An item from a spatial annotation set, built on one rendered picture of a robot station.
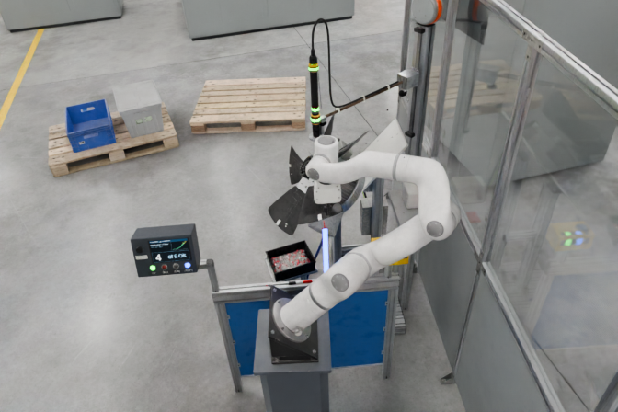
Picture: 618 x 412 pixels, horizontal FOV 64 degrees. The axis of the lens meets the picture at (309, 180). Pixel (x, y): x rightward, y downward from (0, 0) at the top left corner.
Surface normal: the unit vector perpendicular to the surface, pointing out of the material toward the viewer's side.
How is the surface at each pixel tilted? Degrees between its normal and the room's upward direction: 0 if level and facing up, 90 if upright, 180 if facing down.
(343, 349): 90
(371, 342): 90
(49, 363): 0
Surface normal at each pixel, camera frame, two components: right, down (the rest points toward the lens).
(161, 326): -0.04, -0.80
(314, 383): 0.01, 0.60
